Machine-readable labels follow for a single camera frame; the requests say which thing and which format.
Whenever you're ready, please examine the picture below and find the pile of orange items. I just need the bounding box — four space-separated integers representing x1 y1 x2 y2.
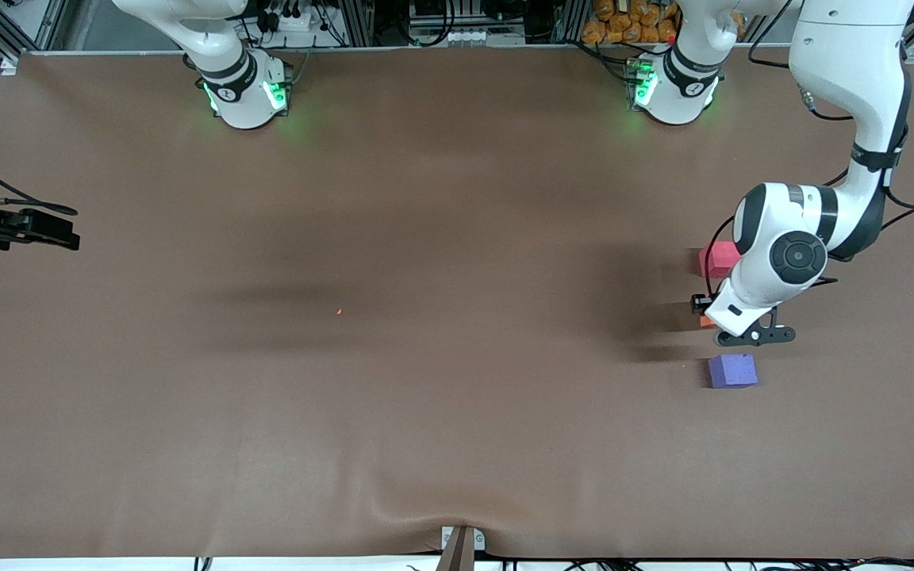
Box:
582 0 678 45

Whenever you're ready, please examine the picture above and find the aluminium frame post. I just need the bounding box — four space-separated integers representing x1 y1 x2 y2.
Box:
552 0 589 45
342 0 376 47

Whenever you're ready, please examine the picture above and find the brown wooden strip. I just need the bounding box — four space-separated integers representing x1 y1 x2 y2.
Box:
436 527 476 571

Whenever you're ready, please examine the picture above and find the white power strip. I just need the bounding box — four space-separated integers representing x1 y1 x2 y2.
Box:
265 6 325 34

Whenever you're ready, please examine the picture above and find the paper table cover sheet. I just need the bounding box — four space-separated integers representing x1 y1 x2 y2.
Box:
0 46 914 561

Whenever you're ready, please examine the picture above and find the white terminal block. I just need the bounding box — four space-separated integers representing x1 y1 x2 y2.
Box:
445 28 526 45

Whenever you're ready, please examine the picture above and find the grey metal bracket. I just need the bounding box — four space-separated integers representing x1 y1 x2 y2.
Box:
441 525 486 553

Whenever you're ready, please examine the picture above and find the purple foam block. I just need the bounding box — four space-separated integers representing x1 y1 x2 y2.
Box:
707 353 759 389

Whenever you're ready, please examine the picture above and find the red foam block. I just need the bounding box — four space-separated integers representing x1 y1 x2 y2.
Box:
698 241 742 279

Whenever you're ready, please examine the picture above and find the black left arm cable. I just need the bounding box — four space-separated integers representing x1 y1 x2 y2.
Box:
703 0 914 306

